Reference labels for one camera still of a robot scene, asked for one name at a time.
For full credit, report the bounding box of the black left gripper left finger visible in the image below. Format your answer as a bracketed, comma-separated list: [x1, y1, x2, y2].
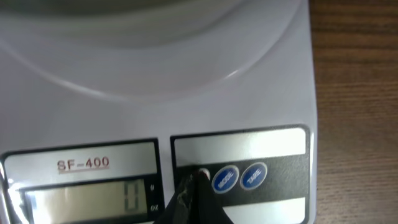
[154, 174, 195, 224]

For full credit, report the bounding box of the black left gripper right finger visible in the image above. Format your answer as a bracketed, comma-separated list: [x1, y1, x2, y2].
[190, 172, 233, 224]

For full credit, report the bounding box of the white digital kitchen scale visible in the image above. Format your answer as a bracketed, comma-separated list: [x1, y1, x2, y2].
[1, 0, 317, 223]

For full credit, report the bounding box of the white round bowl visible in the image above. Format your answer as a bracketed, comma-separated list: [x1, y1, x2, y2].
[1, 0, 244, 48]

